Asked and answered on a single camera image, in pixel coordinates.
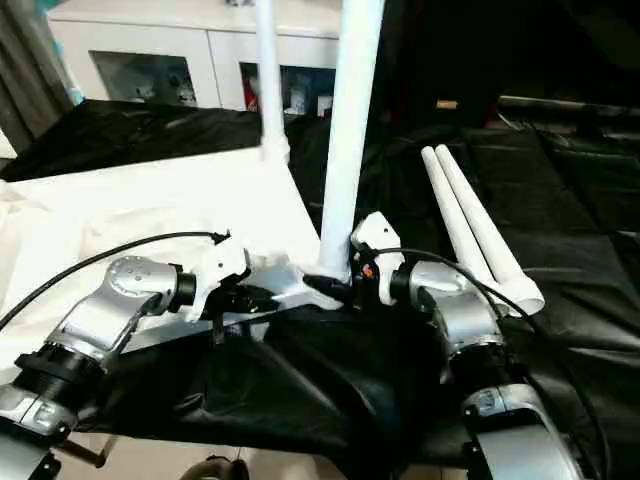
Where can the white plastic table leg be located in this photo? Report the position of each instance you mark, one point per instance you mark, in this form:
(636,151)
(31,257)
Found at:
(480,220)
(350,125)
(270,75)
(450,210)

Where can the white plastic table top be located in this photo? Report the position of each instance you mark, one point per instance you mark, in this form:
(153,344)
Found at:
(150,200)

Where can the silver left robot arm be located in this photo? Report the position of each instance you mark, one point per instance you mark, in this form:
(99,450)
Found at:
(110,305)

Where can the black mat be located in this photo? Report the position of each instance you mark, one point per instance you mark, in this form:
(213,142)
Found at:
(325,390)

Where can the black metal stand leg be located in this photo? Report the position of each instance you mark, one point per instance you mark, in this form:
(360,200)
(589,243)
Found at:
(95,452)

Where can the black cabinet gold label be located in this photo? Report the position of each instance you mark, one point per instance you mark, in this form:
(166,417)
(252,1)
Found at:
(440,55)

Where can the black side table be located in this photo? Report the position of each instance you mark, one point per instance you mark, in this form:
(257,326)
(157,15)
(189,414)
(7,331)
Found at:
(575,102)

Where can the teal patterned strip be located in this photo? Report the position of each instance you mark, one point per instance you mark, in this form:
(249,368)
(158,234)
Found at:
(70,85)

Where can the white glass-door cabinet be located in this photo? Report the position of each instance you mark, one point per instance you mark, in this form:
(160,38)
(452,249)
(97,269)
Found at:
(150,35)

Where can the dark grey bundle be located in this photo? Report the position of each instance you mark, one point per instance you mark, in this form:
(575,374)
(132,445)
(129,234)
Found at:
(240,2)

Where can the grey curtain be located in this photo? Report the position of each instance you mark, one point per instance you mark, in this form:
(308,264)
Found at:
(30,75)

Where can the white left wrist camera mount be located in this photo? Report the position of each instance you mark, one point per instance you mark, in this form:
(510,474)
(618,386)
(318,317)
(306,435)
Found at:
(220,270)

